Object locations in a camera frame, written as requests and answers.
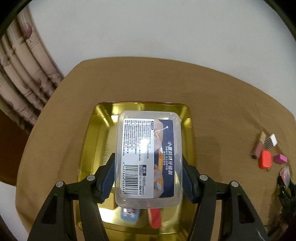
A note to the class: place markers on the pink lip gloss gold cap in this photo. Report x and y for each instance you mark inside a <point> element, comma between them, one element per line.
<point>258,146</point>

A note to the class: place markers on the pink small block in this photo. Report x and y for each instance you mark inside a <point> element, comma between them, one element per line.
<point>280,159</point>

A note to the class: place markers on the white striped small box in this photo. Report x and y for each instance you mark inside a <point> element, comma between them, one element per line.
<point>271,141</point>

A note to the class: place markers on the red small block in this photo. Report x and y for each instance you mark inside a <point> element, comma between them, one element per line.
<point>155,219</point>

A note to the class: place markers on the blue small packet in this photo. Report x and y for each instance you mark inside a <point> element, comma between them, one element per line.
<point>130,214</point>

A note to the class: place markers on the patterned beige curtain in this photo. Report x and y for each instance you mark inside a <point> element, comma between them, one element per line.
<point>29,76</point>

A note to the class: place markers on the clear pink small packet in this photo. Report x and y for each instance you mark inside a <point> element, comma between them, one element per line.
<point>285,175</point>

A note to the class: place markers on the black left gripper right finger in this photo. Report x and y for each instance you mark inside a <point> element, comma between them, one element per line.
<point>239,219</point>

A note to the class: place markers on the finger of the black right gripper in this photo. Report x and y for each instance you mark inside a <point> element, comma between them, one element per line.
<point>287,199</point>

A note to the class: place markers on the gold metal tin tray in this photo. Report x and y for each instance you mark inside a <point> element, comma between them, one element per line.
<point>100,143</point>

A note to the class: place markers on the brown tablecloth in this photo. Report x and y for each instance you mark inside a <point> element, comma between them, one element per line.
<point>226,115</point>

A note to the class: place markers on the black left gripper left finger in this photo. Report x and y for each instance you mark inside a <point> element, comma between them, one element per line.
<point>55,220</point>

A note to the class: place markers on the red small case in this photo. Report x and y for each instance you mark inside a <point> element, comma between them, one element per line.
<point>265,160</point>

